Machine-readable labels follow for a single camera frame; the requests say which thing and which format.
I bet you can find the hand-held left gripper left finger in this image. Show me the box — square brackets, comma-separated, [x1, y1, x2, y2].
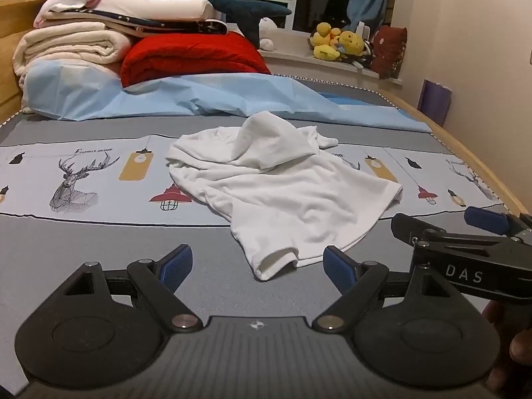
[62, 244, 204, 333]

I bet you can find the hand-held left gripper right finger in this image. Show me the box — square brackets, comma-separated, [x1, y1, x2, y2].
[312, 245, 459, 333]

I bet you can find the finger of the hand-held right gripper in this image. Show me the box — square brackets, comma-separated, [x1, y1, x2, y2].
[464, 206, 532, 238]
[391, 213, 525, 258]

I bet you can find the white t-shirt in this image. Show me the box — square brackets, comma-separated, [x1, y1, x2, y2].
[165, 110, 404, 282]

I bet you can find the person's right hand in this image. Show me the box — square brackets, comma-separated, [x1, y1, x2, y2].
[482, 299, 532, 395]

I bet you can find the grey printed bed sheet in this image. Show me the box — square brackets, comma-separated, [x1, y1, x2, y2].
[0, 77, 505, 397]

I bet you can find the purple bag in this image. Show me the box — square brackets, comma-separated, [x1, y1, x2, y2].
[417, 79, 452, 127]

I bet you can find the light blue sheet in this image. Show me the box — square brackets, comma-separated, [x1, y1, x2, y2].
[21, 59, 433, 134]

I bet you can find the black and white plush toy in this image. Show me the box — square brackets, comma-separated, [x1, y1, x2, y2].
[351, 41, 377, 68]

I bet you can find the dark red cushion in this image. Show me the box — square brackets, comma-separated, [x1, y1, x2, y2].
[371, 25, 408, 79]

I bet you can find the yellow duck plush toy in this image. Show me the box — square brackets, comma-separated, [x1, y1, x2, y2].
[337, 30, 369, 57]
[312, 22, 344, 62]

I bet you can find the window sill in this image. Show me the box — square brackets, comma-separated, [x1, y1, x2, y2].
[260, 29, 404, 88]

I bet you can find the red blanket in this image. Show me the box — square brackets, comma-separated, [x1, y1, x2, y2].
[120, 31, 273, 89]

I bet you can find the dark starred blanket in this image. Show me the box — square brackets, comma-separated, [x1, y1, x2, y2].
[44, 8, 229, 37]

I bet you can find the cream folded blanket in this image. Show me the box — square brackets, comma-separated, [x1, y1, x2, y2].
[12, 21, 134, 79]

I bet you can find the white folded quilt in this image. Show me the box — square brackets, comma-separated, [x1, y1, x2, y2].
[44, 0, 214, 23]

